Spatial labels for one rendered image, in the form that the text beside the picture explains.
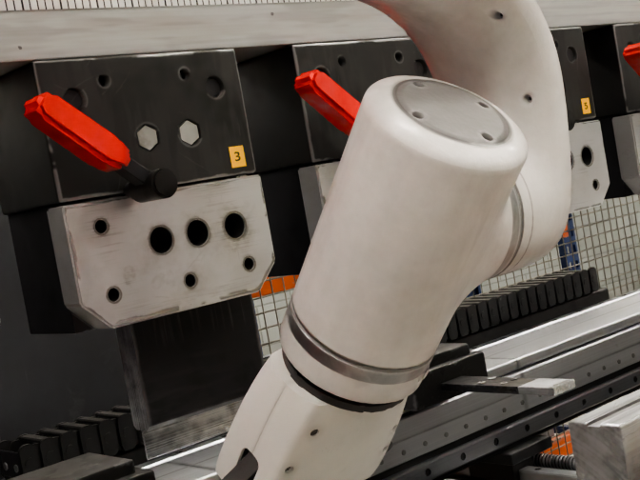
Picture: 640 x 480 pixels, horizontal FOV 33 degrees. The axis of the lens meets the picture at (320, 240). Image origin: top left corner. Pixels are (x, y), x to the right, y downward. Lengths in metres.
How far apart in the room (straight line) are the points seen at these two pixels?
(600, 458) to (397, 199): 0.62
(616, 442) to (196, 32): 0.57
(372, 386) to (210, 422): 0.22
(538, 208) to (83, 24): 0.30
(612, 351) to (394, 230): 1.02
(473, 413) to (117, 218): 0.71
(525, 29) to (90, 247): 0.28
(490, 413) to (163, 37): 0.74
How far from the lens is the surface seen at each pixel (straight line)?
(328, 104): 0.74
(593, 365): 1.47
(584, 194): 0.99
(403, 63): 0.84
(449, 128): 0.50
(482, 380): 1.16
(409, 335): 0.54
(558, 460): 1.36
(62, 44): 0.67
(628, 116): 1.07
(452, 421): 1.26
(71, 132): 0.62
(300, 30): 0.78
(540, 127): 0.59
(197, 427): 0.75
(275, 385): 0.58
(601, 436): 1.07
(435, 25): 0.58
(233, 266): 0.71
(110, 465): 0.95
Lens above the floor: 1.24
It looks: 3 degrees down
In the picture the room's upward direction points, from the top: 10 degrees counter-clockwise
